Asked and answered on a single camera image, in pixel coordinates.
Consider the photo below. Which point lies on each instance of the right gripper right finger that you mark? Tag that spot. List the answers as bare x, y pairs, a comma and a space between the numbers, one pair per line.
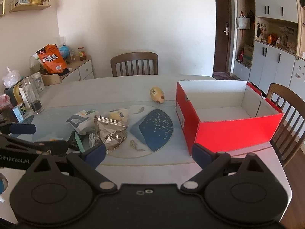
212, 165

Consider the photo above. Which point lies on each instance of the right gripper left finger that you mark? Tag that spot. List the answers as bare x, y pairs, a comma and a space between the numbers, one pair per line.
84, 166

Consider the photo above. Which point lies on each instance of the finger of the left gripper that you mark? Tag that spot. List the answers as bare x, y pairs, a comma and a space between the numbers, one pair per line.
16, 128

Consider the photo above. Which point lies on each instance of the green toothbrush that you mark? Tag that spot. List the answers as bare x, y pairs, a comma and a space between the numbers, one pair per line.
79, 143

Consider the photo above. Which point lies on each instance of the silver foil snack bag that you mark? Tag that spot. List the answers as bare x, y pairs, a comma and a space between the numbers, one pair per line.
110, 132

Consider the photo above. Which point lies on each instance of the white green snack bag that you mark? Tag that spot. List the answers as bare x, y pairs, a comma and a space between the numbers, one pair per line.
83, 121

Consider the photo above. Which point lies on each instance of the yellow bread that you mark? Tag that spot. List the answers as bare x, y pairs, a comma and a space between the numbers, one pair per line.
120, 114

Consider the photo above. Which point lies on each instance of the yellow capsule toy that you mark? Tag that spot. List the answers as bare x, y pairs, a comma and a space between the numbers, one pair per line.
157, 95

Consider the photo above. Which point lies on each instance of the rubik cube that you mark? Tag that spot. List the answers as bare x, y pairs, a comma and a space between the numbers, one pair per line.
20, 111

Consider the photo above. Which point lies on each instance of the glass jar dark contents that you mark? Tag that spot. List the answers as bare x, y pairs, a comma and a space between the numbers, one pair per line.
31, 94

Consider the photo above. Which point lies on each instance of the red cardboard box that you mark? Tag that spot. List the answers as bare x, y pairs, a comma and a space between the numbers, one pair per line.
225, 115

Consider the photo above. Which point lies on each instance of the orange snack bag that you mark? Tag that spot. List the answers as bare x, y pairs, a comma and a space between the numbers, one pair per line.
52, 59

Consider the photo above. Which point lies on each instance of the right wooden chair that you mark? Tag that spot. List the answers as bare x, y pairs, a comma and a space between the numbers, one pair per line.
289, 136

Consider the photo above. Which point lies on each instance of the wooden chair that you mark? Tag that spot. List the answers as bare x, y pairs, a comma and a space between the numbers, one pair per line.
289, 136
135, 64

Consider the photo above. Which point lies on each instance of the white sideboard cabinet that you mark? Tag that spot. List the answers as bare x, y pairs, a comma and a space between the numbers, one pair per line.
79, 70

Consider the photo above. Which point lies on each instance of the red lidded sauce jar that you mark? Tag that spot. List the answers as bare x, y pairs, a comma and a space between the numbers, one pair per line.
82, 53

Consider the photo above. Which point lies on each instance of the far wooden chair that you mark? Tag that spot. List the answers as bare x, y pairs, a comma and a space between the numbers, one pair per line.
135, 64

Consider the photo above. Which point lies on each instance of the hanging tote bag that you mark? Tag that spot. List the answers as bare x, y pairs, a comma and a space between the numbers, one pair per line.
243, 23

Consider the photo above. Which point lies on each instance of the dark wooden door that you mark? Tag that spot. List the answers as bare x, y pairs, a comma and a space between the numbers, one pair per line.
223, 35

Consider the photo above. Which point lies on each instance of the white wall cabinet unit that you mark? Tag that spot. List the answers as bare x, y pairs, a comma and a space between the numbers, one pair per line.
273, 47

